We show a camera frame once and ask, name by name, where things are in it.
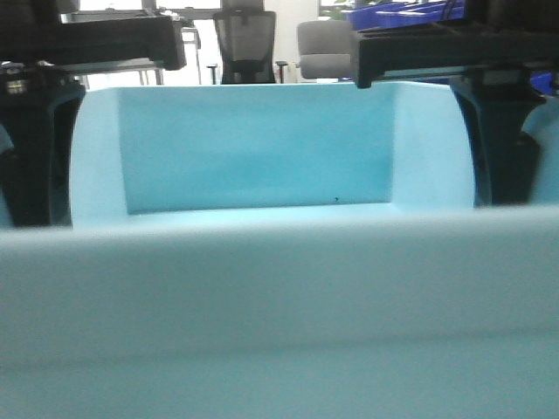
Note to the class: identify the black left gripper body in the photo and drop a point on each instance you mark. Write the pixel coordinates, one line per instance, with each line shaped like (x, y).
(157, 39)

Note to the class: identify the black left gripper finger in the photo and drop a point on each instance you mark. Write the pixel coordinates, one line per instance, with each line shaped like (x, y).
(39, 108)

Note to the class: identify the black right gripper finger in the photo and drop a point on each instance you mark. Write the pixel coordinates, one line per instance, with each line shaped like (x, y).
(495, 105)

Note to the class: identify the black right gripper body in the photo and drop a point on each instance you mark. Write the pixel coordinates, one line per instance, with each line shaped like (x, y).
(447, 48)

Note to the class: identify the light blue plastic box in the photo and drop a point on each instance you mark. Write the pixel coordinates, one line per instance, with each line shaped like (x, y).
(283, 251)

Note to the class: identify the blue bin far right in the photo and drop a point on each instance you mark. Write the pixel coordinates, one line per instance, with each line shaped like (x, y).
(394, 14)

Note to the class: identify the grey upholstered chair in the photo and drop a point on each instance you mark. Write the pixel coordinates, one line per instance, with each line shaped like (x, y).
(324, 48)

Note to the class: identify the black mesh office chair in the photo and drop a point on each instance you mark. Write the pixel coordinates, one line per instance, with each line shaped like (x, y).
(245, 35)

